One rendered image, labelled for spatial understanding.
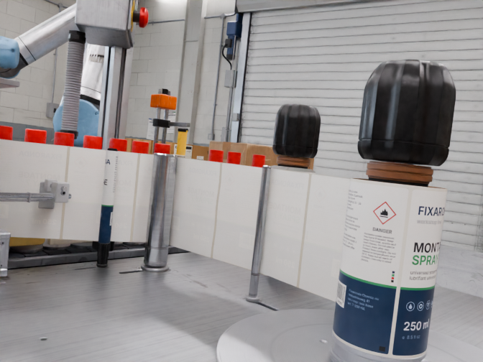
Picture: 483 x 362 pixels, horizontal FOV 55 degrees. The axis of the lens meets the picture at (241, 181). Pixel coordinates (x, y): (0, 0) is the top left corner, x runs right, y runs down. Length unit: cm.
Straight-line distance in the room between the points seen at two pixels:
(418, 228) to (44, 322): 39
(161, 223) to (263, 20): 557
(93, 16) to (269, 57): 516
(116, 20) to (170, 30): 641
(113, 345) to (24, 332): 9
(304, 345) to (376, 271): 12
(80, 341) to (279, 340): 20
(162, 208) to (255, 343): 33
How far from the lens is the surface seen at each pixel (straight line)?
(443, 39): 533
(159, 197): 75
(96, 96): 127
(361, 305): 44
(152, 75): 742
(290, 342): 51
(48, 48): 147
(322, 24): 581
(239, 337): 50
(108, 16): 95
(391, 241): 43
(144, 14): 97
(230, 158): 112
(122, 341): 51
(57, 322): 56
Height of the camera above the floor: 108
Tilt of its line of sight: 3 degrees down
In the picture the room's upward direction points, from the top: 6 degrees clockwise
